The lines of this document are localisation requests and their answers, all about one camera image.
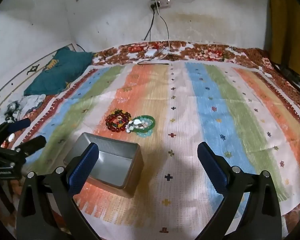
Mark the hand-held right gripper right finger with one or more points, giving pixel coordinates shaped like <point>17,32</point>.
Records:
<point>212,170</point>

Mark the striped patterned mat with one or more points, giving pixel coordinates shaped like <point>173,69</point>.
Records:
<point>215,120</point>

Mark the floral bedsheet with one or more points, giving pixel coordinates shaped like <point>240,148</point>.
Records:
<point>210,51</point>

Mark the yellow hanging cloth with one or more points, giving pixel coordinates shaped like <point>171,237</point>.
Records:
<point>287,25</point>

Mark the white power strip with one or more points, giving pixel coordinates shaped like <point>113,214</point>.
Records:
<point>162,3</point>

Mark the white crumpled cloth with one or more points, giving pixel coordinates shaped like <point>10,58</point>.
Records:
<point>32,102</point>

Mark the silver metal tin box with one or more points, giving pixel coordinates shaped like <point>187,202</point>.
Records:
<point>110,165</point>

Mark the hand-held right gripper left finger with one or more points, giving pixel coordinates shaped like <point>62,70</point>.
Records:
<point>83,170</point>

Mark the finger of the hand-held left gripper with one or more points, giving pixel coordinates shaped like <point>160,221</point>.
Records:
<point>33,143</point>
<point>21,124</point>

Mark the green jade bangle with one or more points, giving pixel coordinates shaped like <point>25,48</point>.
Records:
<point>152,123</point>

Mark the teal cloth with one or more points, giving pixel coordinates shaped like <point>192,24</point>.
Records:
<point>57,75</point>

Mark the white power adapter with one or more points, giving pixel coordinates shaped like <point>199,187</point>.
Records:
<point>151,53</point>

